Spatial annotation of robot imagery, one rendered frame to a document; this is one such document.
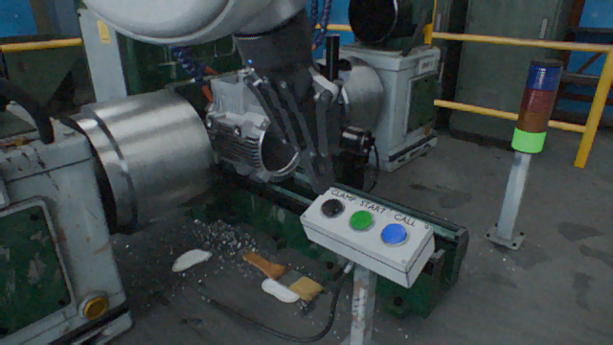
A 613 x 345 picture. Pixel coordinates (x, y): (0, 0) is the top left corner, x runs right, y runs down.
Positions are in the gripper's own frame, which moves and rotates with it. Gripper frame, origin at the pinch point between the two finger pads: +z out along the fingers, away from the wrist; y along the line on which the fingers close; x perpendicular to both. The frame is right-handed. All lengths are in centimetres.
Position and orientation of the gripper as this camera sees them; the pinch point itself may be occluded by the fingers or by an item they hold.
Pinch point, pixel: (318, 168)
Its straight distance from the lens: 52.0
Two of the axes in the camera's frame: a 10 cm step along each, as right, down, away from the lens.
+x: -6.1, 6.5, -4.6
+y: -7.5, -2.8, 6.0
